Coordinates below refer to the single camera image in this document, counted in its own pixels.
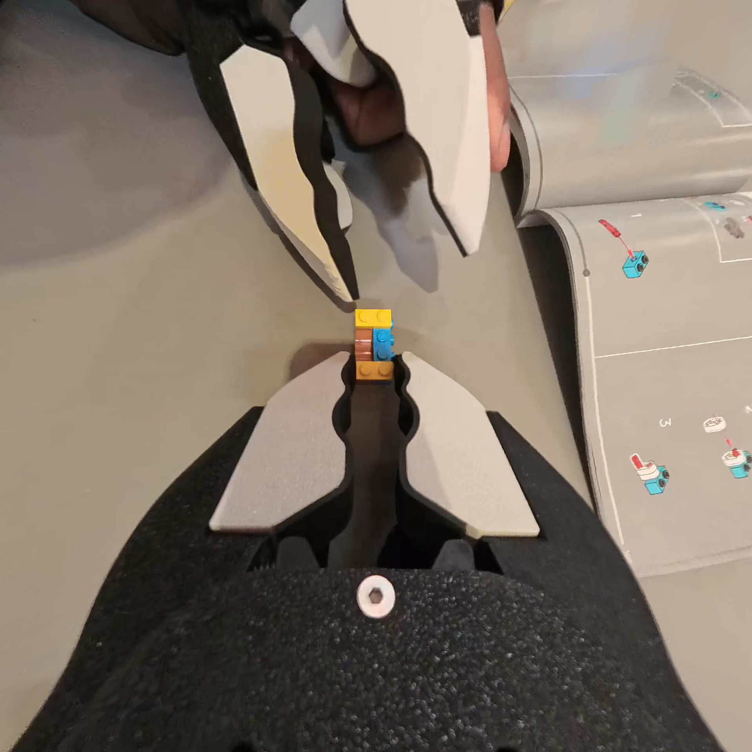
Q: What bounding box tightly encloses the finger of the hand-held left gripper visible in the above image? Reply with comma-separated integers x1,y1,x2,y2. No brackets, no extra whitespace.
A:
342,0,492,258
219,44,360,312

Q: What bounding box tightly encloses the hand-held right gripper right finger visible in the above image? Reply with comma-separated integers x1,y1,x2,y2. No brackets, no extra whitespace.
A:
395,352,541,558

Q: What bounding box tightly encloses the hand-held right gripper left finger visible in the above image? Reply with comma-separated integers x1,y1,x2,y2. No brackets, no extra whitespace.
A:
208,351,358,556

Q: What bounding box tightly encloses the person's left forearm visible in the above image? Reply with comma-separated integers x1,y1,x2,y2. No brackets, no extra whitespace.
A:
76,0,195,56

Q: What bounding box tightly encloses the grey desk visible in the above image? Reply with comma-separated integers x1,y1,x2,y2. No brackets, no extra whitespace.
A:
0,0,752,752

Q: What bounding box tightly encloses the person's left hand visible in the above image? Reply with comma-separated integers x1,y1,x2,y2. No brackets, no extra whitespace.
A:
329,0,513,174

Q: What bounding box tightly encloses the grey instruction booklet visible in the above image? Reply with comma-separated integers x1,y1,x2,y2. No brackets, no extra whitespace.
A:
502,0,752,579

